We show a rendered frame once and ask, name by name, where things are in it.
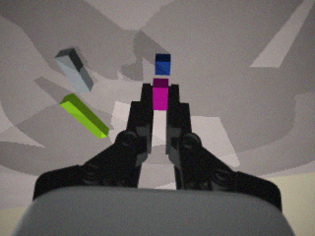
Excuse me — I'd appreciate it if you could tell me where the lime green rod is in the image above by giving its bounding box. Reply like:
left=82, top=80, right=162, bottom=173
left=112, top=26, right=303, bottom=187
left=60, top=93, right=109, bottom=139

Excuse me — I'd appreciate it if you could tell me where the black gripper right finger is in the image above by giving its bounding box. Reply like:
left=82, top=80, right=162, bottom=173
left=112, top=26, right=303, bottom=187
left=165, top=85, right=283, bottom=212

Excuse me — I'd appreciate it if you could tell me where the magenta rectangular block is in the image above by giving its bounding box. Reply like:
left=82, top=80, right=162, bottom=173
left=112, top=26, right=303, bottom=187
left=153, top=78, right=168, bottom=110

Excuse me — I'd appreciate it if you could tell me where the grey rectangular block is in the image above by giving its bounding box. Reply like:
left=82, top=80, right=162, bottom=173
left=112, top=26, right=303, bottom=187
left=54, top=48, right=94, bottom=93

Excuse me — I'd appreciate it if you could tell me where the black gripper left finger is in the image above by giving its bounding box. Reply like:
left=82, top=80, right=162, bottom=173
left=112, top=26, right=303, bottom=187
left=32, top=84, right=154, bottom=200

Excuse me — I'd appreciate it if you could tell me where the small blue block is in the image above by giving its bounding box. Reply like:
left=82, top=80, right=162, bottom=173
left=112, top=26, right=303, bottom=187
left=155, top=54, right=171, bottom=76

